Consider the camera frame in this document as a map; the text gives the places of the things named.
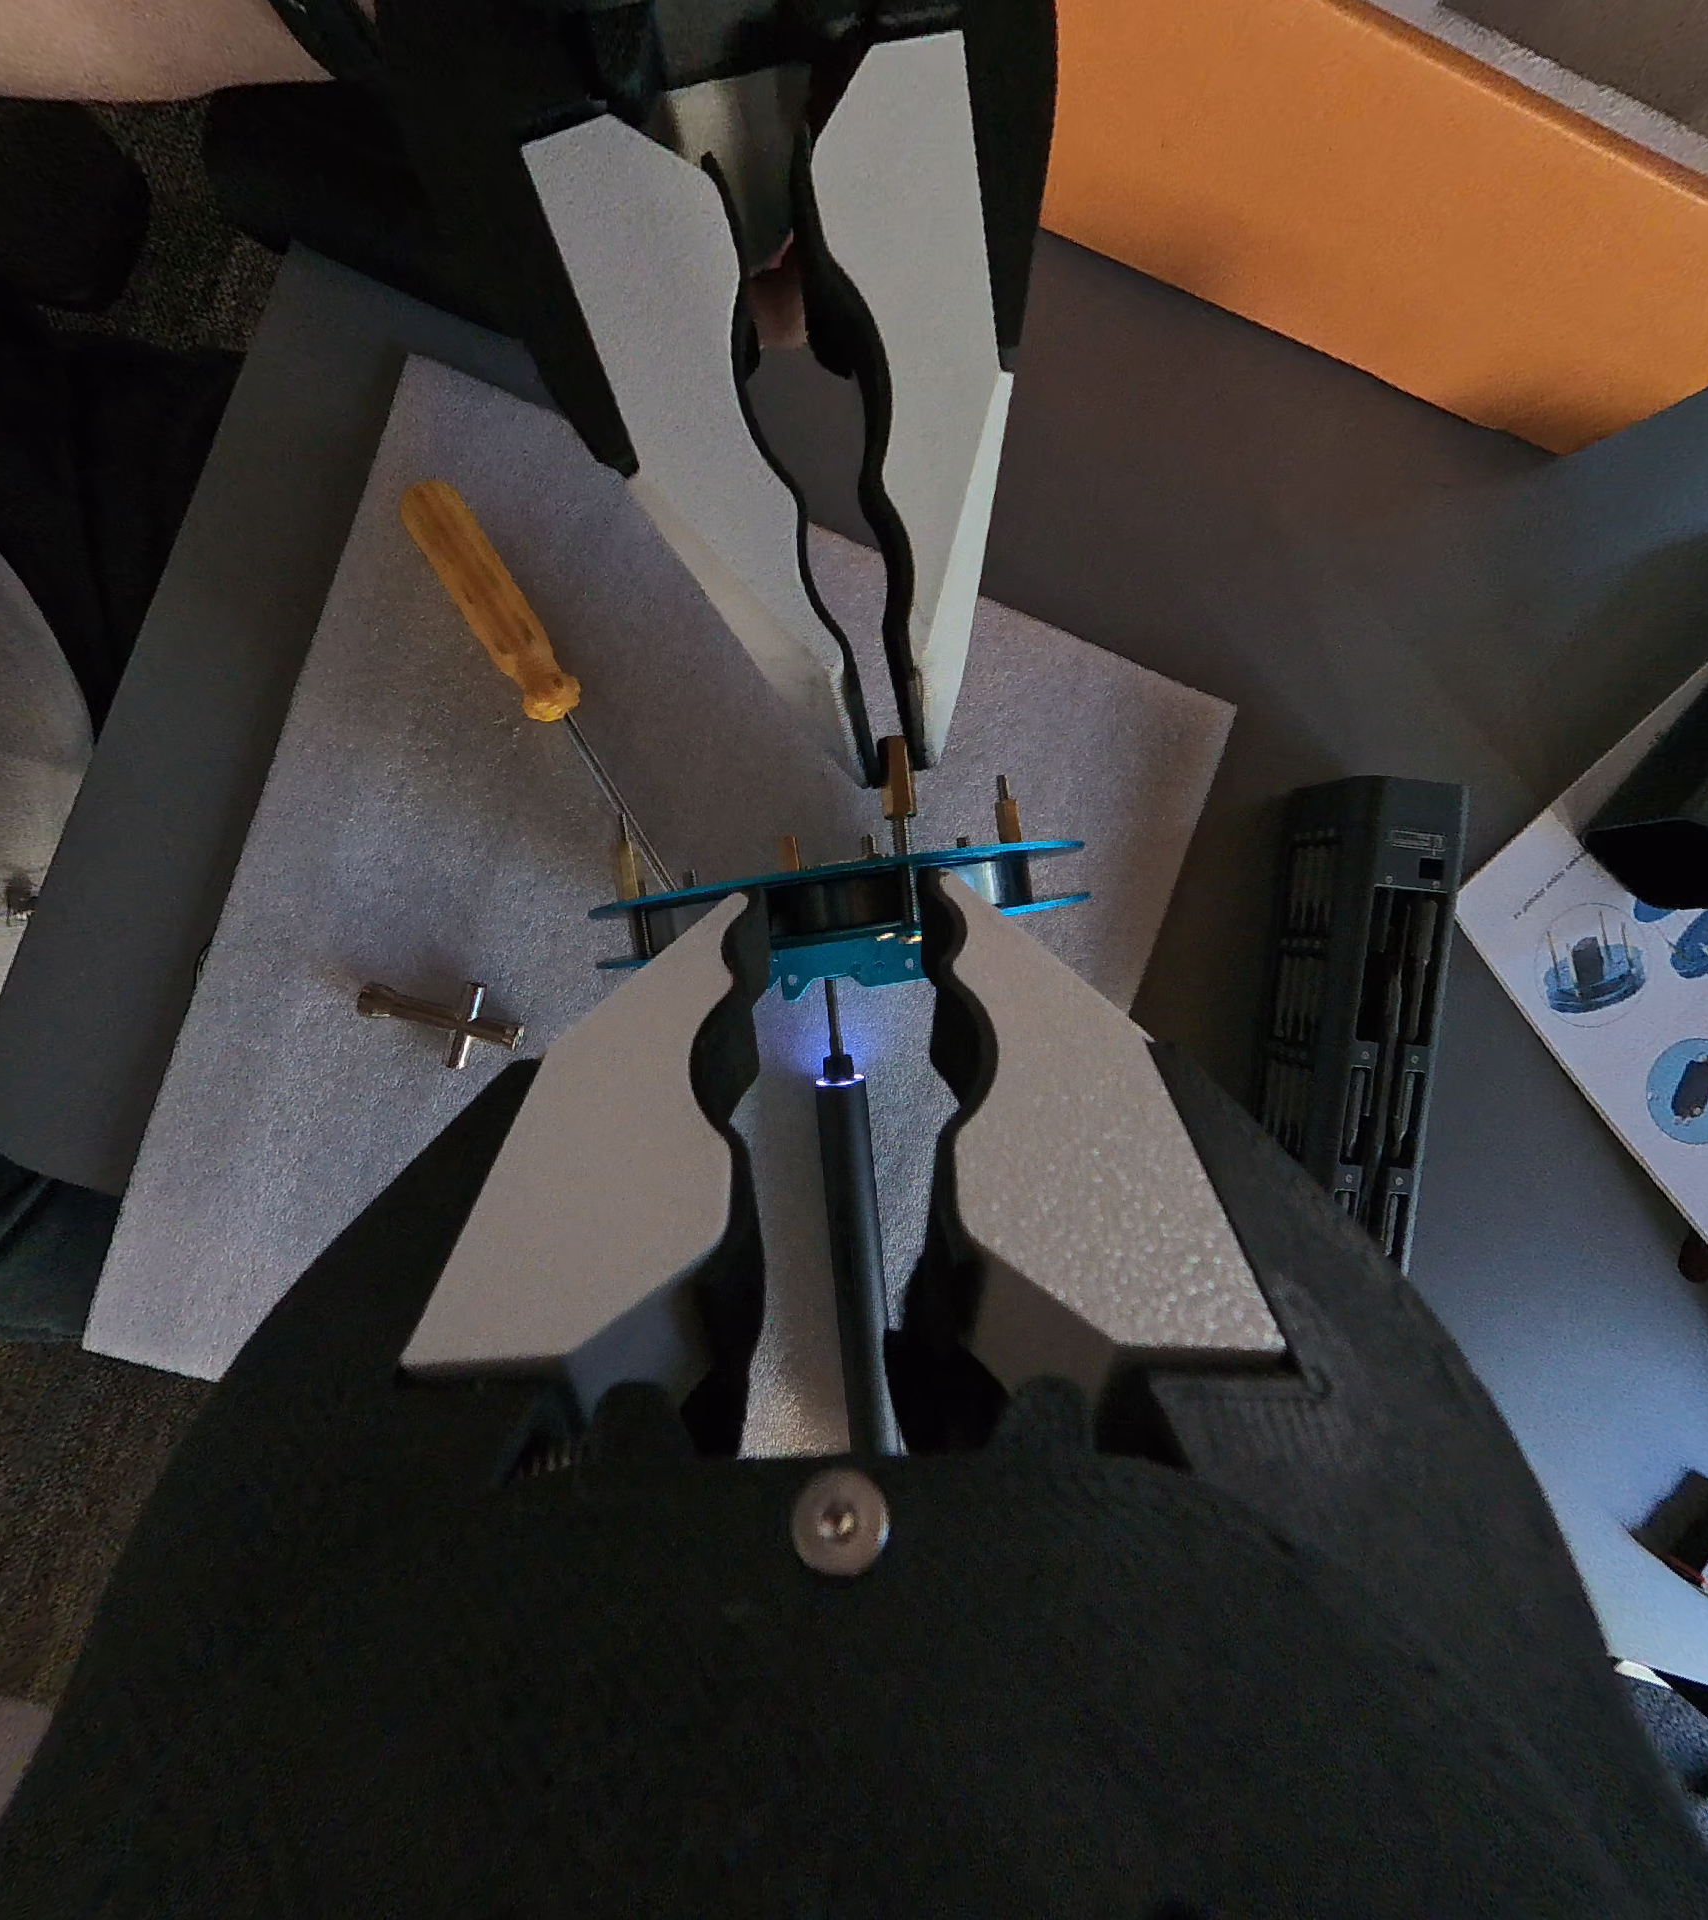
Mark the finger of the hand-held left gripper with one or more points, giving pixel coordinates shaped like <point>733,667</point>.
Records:
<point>644,330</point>
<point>928,301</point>

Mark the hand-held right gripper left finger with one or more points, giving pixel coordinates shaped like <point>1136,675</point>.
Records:
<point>599,1170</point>

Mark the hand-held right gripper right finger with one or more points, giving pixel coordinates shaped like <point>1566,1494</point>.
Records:
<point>1095,1200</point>

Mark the black electric screwdriver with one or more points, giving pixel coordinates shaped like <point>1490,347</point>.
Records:
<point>855,1200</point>

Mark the blue round metal turntable base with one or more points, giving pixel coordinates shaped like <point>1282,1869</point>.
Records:
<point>1019,858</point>

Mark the brass hex standoff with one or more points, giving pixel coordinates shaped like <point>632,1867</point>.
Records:
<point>896,769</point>

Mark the person's left forearm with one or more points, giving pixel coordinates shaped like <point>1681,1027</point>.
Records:
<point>119,38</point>

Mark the person's left hand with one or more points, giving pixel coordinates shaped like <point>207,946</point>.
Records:
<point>784,309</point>

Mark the metal cross wrench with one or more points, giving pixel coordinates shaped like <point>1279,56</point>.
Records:
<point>457,1023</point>

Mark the black screwdriver bit case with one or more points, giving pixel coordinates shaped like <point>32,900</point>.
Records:
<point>1372,975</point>

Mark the white foam mat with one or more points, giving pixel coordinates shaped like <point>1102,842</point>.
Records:
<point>345,900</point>

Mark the orange cardboard box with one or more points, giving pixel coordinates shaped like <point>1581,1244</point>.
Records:
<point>1319,225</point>

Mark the white illustrated instruction sheet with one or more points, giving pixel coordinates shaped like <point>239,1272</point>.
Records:
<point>1545,961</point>

